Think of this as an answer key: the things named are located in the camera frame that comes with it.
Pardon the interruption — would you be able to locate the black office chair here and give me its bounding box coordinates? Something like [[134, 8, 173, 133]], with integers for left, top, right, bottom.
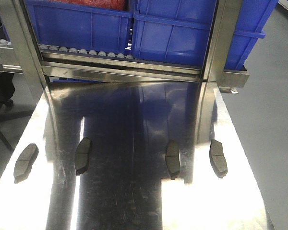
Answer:
[[0, 72, 15, 152]]

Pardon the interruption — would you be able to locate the left blue plastic crate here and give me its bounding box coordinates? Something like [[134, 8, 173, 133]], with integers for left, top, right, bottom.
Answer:
[[25, 0, 134, 53]]

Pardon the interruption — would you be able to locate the grey brake pad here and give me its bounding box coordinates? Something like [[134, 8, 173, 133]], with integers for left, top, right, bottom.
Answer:
[[74, 138, 92, 176], [165, 140, 180, 180], [209, 139, 228, 178], [13, 143, 39, 184]]

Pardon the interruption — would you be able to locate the stainless steel rack frame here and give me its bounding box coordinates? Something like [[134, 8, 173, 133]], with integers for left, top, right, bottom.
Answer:
[[0, 0, 249, 102]]

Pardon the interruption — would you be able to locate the white roller conveyor track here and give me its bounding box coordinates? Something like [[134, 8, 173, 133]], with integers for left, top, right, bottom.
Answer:
[[38, 44, 134, 60]]

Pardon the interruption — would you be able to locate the blue plastic crate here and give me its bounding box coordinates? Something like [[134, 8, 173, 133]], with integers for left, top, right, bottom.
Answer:
[[131, 0, 278, 70], [25, 0, 134, 53]]

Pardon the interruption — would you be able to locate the right blue plastic crate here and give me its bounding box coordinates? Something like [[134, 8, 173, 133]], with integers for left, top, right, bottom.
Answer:
[[131, 0, 278, 70]]

